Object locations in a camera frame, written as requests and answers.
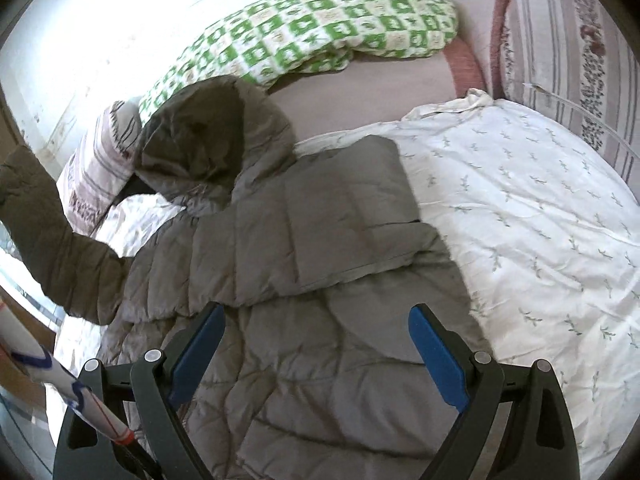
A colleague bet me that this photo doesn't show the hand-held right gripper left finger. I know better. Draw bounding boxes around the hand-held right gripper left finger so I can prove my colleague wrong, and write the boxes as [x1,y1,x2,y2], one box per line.
[54,301,227,480]

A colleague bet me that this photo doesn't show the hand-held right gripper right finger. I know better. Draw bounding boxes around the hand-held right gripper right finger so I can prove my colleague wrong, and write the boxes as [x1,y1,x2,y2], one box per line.
[407,304,581,480]

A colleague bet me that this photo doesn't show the grey-brown puffer jacket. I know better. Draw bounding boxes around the grey-brown puffer jacket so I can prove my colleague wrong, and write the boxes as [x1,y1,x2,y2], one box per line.
[0,74,493,480]

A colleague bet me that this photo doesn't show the white leaf-print duvet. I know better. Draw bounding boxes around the white leaf-print duvet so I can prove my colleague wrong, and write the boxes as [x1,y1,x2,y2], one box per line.
[52,87,640,480]

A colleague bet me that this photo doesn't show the white blue-printed tube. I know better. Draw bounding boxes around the white blue-printed tube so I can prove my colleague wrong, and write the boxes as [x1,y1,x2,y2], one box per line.
[0,300,136,447]

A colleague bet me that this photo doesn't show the striped floral bolster pillow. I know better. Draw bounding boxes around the striped floral bolster pillow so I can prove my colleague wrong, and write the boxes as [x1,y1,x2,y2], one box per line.
[56,100,146,238]

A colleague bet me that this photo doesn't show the striped floral chair cushion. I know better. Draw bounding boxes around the striped floral chair cushion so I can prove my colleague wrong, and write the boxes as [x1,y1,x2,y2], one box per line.
[500,0,640,191]

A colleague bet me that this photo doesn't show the green checkered pillow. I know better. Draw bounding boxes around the green checkered pillow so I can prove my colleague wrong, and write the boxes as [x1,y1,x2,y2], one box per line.
[137,0,461,126]

